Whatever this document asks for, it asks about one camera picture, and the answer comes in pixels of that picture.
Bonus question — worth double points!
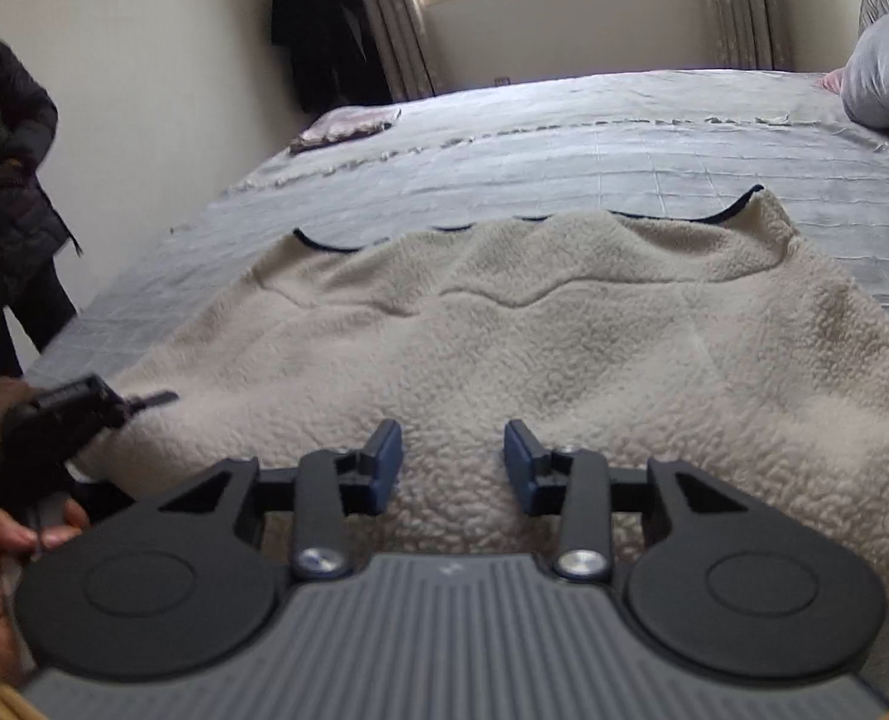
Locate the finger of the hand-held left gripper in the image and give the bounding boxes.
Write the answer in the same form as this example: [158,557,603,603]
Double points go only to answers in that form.
[125,389,181,416]

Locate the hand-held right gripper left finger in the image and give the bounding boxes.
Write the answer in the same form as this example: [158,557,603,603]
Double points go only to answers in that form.
[154,418,404,584]

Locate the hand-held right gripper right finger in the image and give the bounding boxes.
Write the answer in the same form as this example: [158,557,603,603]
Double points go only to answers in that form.
[503,418,762,584]

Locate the cream fleece zip jacket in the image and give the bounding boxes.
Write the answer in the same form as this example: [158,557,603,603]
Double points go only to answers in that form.
[77,186,889,595]

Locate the hanging dark clothes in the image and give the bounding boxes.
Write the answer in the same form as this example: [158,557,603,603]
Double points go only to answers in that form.
[271,0,393,117]

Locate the bed with grey checked bedspread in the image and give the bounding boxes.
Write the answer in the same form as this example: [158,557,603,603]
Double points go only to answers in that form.
[23,69,889,395]

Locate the small folded patterned cloth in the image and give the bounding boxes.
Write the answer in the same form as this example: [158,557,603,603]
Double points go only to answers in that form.
[289,105,403,156]

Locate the beige patterned curtain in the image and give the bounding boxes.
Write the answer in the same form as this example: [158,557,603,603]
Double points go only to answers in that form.
[343,0,438,102]
[695,0,794,72]

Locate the folded grey duvet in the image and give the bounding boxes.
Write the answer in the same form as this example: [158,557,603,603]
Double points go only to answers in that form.
[838,4,889,128]

